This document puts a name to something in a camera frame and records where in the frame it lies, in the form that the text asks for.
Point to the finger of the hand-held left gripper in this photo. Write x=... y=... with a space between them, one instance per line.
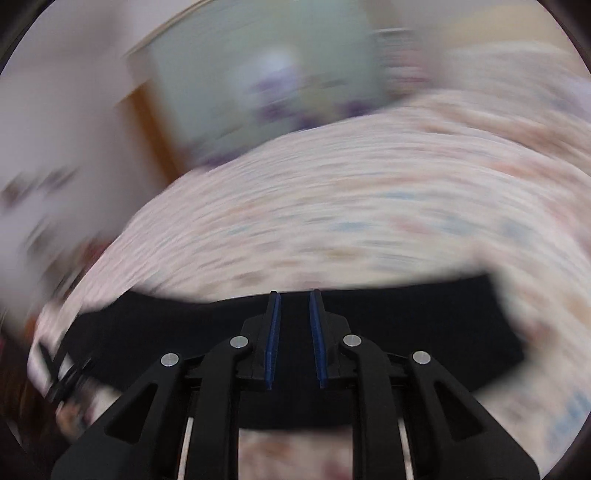
x=57 y=374

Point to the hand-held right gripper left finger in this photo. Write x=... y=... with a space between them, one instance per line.
x=273 y=341

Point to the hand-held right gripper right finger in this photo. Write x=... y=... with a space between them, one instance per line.
x=317 y=341

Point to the black pants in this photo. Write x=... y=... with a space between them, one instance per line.
x=415 y=323

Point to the floral printed bed sheet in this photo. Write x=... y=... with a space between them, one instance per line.
x=351 y=203

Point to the wooden headboard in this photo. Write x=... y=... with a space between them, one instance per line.
x=154 y=124

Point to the pale green cabinet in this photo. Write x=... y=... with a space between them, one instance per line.
x=263 y=87

